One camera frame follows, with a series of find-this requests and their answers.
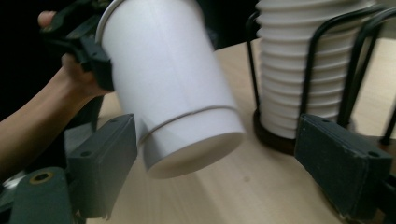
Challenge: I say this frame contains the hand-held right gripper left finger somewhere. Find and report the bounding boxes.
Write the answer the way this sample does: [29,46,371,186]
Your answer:
[65,113,138,219]

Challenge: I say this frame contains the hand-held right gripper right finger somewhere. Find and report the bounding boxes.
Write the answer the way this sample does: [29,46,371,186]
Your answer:
[293,113,394,220]

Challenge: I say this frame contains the single white paper cup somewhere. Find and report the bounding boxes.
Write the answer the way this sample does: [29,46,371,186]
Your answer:
[94,0,247,180]

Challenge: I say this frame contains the black wire cup rack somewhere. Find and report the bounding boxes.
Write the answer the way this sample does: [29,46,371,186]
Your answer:
[245,5,396,157]

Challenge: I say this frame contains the stack of white paper cups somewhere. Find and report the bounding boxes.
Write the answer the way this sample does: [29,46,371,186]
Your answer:
[255,0,378,140]

